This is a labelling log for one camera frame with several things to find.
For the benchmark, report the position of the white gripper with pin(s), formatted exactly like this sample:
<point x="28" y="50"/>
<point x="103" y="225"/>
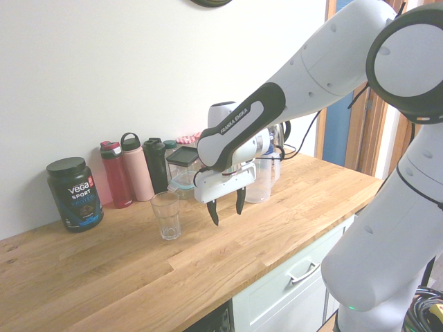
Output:
<point x="221" y="183"/>

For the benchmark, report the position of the clear plastic pitcher blue lid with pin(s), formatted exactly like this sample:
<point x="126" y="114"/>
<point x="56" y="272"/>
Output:
<point x="263" y="186"/>

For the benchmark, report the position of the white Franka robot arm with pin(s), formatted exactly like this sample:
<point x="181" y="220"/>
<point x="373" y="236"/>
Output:
<point x="346" y="52"/>

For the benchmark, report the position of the red water bottle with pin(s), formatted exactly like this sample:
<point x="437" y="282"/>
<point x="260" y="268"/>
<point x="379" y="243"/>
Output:
<point x="116" y="176"/>

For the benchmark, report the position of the clear ribbed drinking glass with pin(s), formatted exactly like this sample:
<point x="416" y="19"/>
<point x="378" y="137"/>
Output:
<point x="166" y="218"/>

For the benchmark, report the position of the clear canister black square lid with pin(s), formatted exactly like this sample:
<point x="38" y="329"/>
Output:
<point x="181" y="157"/>

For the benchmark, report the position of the jar with red checkered lid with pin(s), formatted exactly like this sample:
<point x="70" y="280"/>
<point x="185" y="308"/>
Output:
<point x="187" y="139"/>

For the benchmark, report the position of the black shaker bottle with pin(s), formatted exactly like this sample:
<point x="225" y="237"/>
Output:
<point x="155" y="166"/>

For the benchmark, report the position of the clear bottle green lid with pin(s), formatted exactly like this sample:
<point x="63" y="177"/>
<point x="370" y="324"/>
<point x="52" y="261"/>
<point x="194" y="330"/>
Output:
<point x="170" y="147"/>

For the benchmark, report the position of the stainless steel electric kettle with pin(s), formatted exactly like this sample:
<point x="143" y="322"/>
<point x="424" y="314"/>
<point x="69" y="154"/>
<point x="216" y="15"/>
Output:
<point x="278" y="135"/>

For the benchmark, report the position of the pink insulated bottle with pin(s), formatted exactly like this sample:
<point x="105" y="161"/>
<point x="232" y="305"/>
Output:
<point x="136" y="169"/>

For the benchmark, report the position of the black under-counter appliance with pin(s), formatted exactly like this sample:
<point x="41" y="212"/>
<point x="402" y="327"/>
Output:
<point x="212" y="318"/>

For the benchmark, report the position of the pale green cabinet drawer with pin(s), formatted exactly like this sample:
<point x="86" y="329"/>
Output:
<point x="294" y="297"/>

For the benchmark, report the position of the blue door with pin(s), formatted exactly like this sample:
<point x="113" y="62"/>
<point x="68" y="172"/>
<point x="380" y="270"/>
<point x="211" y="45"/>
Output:
<point x="337" y="138"/>

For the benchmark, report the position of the black Vega protein tub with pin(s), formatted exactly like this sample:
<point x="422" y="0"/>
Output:
<point x="74" y="197"/>

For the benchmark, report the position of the metal door hinge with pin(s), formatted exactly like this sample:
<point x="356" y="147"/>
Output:
<point x="368" y="104"/>

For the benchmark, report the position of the yellow box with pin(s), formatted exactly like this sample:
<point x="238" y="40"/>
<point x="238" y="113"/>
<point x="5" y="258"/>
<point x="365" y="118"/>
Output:
<point x="436" y="316"/>

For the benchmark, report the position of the wooden door frame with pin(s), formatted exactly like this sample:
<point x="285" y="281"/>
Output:
<point x="365" y="138"/>

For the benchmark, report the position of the black round wall clock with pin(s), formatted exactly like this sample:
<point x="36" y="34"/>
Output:
<point x="211" y="2"/>

